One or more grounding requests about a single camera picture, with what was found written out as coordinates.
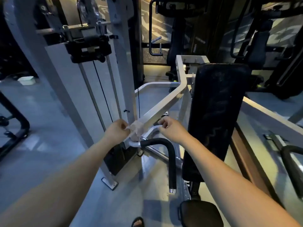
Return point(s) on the black weight stack carriage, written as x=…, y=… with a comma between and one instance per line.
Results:
x=87, y=48

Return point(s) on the person's right hand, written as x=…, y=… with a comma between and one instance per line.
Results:
x=172, y=131

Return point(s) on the person's black sandal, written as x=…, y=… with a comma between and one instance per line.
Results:
x=137, y=222

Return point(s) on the black padded backrest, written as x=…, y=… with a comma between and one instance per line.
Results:
x=213, y=104

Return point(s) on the grey gym machine frame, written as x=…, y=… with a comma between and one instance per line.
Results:
x=71, y=68

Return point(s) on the black tubular rack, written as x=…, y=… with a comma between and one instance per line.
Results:
x=23, y=125

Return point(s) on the black padded seat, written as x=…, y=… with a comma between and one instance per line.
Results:
x=198, y=215

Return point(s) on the beige cleaning cloth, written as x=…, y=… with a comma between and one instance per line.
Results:
x=137, y=130

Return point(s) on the person's left forearm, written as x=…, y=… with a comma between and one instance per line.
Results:
x=71, y=182

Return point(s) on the person's left hand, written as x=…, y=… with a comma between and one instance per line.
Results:
x=116, y=132

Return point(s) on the black pillar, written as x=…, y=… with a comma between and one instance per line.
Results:
x=137, y=44

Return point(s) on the clear pulley wheel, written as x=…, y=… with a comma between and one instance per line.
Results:
x=87, y=8

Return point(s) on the person's right forearm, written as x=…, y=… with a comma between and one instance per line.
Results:
x=225, y=182

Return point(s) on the chrome guide rod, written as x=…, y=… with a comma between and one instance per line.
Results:
x=113, y=87
x=92, y=96

